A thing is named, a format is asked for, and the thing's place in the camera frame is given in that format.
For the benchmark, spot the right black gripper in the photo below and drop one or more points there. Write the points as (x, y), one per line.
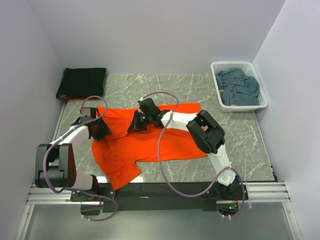
(135, 125)

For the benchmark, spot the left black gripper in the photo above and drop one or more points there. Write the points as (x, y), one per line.
(105, 130)

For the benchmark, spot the orange t shirt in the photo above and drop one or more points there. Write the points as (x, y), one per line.
(118, 153)

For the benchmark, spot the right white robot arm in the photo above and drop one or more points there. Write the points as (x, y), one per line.
(208, 136)

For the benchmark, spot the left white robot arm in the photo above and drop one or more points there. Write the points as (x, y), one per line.
(55, 166)

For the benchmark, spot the folded red t shirt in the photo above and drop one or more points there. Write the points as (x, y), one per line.
(77, 99)

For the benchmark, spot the folded black t shirt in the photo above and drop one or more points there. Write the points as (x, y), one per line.
(82, 83)

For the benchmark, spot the black base crossbar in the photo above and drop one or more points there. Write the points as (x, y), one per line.
(158, 196)

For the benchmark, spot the grey blue t shirt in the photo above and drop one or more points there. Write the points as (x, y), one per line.
(236, 88)

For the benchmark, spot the white plastic laundry basket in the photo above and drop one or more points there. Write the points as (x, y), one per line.
(249, 70)

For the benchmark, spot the aluminium frame rail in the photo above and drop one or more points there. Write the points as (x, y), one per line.
(266, 215)

